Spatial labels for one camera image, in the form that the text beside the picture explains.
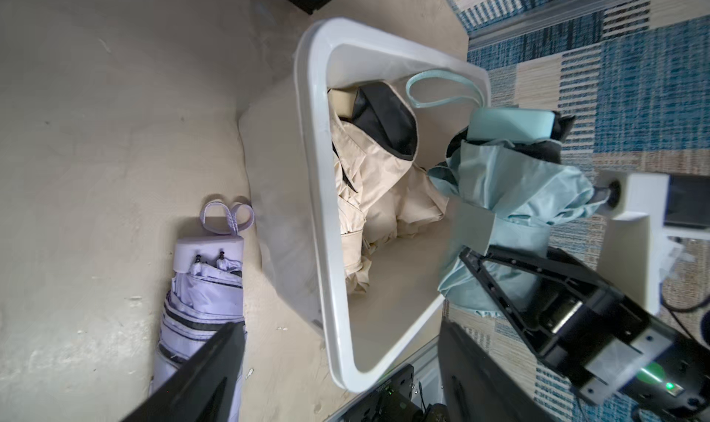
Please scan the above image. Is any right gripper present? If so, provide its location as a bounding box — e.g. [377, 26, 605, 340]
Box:
[460, 246, 677, 405]

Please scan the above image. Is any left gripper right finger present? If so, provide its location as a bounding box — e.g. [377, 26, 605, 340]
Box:
[437, 318, 553, 422]

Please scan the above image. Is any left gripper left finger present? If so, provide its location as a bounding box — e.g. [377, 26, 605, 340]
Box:
[125, 322, 246, 421]

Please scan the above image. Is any mint green umbrella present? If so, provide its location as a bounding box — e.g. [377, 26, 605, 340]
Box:
[405, 70, 608, 317]

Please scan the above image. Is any purple umbrella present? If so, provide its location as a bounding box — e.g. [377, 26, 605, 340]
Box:
[150, 200, 255, 394]

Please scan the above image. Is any cream umbrella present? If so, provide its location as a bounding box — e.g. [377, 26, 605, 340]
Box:
[327, 81, 449, 294]

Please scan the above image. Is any white plastic storage box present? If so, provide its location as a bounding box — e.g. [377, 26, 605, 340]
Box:
[239, 18, 491, 392]

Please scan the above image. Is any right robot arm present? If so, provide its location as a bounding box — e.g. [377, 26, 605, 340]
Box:
[459, 246, 709, 421]

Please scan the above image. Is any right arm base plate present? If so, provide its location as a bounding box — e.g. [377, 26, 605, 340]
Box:
[327, 364, 450, 422]

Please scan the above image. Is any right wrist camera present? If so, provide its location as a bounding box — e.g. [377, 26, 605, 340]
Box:
[595, 171, 709, 314]

